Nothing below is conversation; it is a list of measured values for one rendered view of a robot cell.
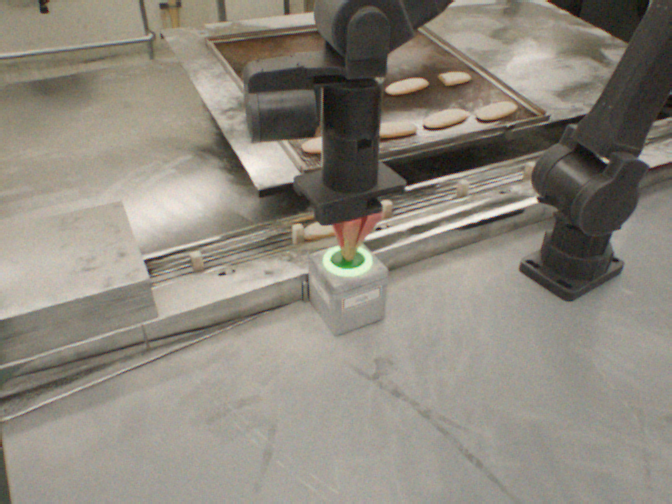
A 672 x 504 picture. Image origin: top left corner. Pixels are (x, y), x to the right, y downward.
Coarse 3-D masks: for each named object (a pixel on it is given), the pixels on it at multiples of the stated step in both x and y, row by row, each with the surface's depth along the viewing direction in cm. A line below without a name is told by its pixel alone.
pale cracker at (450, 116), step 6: (438, 114) 93; (444, 114) 93; (450, 114) 94; (456, 114) 94; (462, 114) 94; (426, 120) 92; (432, 120) 92; (438, 120) 92; (444, 120) 92; (450, 120) 93; (456, 120) 93; (462, 120) 94; (432, 126) 91; (438, 126) 92
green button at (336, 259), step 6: (336, 252) 61; (330, 258) 60; (336, 258) 60; (342, 258) 60; (354, 258) 60; (360, 258) 60; (336, 264) 59; (342, 264) 59; (348, 264) 59; (354, 264) 59; (360, 264) 59
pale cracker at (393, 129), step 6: (384, 126) 89; (390, 126) 89; (396, 126) 89; (402, 126) 89; (408, 126) 90; (414, 126) 90; (384, 132) 88; (390, 132) 88; (396, 132) 88; (402, 132) 89; (408, 132) 89; (414, 132) 90
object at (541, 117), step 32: (256, 32) 113; (288, 32) 116; (416, 32) 122; (224, 64) 101; (416, 64) 110; (480, 64) 109; (384, 96) 98; (416, 96) 100; (448, 96) 101; (512, 96) 102; (320, 128) 89; (448, 128) 92; (320, 160) 82
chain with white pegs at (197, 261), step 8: (528, 168) 86; (528, 176) 87; (464, 184) 81; (464, 192) 82; (384, 208) 76; (416, 208) 80; (384, 216) 77; (296, 232) 71; (296, 240) 71; (304, 240) 73; (272, 248) 72; (192, 256) 65; (200, 256) 66; (248, 256) 70; (192, 264) 66; (200, 264) 66; (216, 264) 69; (192, 272) 68; (160, 280) 66
